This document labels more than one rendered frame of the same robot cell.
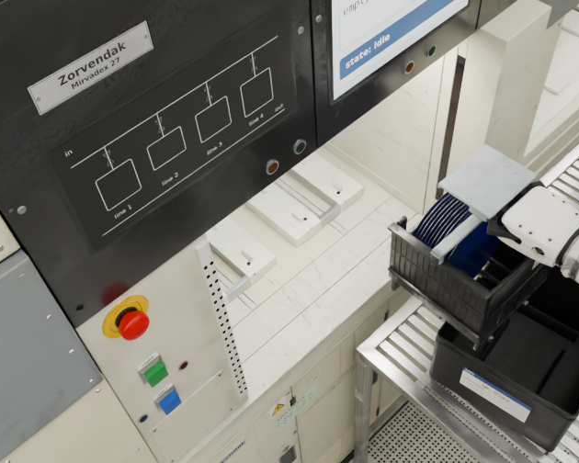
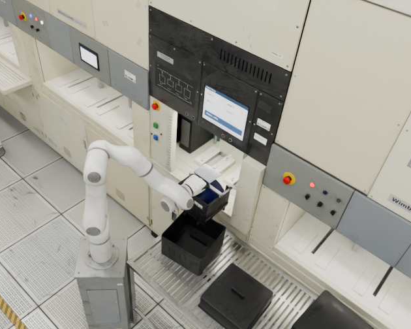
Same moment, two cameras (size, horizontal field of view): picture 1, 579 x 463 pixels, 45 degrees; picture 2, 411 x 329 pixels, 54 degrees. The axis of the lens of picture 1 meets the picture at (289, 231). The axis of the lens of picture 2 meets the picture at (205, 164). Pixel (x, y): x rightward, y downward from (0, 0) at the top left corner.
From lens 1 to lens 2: 2.00 m
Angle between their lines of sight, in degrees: 49
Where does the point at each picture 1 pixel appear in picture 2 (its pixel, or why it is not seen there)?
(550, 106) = (306, 260)
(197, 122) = (175, 85)
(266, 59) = (190, 89)
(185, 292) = (166, 117)
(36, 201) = (152, 66)
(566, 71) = (332, 270)
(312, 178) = not seen: hidden behind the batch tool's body
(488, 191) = (203, 172)
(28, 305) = (144, 79)
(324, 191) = not seen: hidden behind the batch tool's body
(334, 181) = not seen: hidden behind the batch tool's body
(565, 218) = (193, 185)
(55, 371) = (143, 96)
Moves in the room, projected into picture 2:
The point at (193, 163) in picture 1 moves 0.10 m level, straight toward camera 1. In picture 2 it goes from (173, 91) to (156, 94)
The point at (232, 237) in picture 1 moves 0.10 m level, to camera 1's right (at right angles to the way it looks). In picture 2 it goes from (223, 164) to (226, 174)
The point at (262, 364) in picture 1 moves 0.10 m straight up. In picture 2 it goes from (181, 175) to (182, 164)
